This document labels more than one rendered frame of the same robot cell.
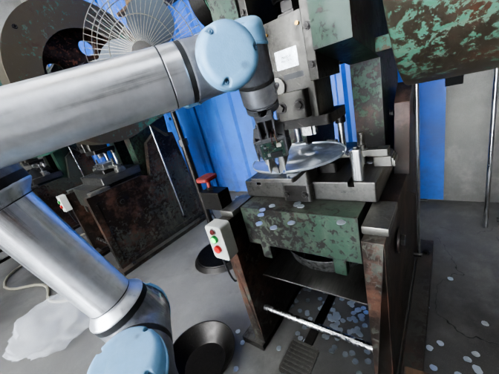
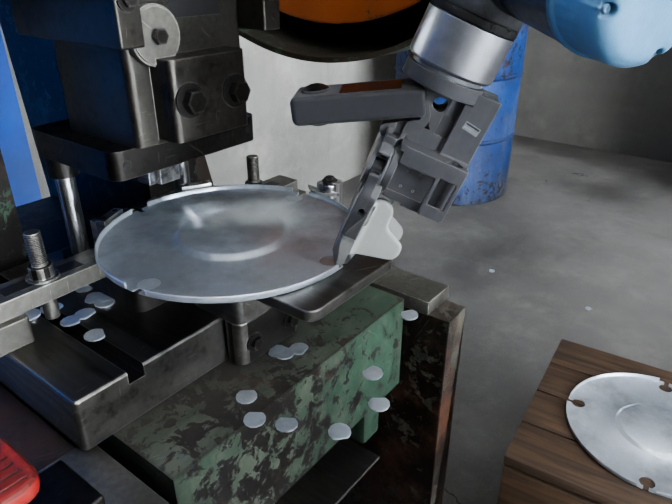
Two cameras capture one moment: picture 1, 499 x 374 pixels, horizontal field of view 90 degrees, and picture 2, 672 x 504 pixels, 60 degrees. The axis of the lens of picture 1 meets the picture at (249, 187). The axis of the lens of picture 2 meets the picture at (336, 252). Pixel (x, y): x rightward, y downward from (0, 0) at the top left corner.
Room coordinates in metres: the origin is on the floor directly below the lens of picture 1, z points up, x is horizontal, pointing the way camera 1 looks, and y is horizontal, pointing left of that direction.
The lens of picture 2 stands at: (0.68, 0.43, 1.06)
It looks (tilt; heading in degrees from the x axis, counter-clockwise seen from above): 27 degrees down; 267
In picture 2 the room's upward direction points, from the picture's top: straight up
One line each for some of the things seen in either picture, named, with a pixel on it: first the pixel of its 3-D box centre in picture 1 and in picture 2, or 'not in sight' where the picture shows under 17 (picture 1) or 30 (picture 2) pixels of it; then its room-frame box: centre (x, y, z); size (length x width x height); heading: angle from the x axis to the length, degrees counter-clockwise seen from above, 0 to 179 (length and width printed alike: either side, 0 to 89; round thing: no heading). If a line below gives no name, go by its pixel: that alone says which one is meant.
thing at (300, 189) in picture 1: (294, 181); (267, 297); (0.72, -0.14, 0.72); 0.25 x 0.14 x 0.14; 139
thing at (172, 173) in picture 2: (309, 128); (160, 164); (0.85, -0.25, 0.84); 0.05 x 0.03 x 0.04; 49
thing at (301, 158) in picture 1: (297, 156); (232, 232); (0.76, -0.17, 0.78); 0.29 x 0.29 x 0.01
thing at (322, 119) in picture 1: (310, 121); (150, 143); (0.86, -0.26, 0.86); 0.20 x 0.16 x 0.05; 49
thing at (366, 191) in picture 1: (317, 173); (172, 282); (0.86, -0.25, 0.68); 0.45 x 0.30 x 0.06; 49
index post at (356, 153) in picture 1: (356, 162); (330, 209); (0.64, -0.30, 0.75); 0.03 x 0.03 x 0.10; 49
